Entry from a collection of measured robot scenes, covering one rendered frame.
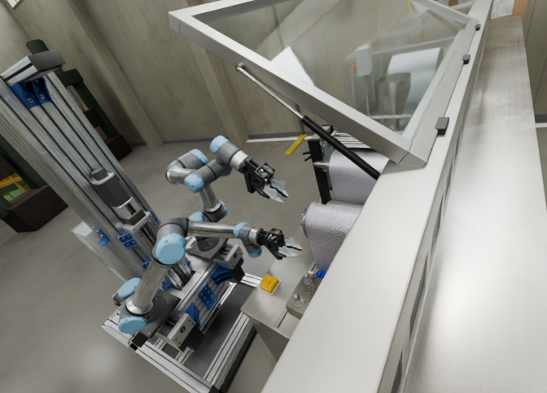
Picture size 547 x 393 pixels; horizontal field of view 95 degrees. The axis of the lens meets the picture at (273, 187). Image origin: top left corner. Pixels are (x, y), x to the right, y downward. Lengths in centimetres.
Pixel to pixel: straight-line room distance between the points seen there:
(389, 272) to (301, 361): 13
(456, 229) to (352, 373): 46
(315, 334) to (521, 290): 40
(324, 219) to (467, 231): 42
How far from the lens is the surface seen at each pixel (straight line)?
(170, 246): 114
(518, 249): 65
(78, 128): 149
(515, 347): 54
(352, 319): 28
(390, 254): 32
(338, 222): 87
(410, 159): 45
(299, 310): 102
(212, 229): 131
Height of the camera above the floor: 190
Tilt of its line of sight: 32 degrees down
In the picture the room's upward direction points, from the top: 19 degrees counter-clockwise
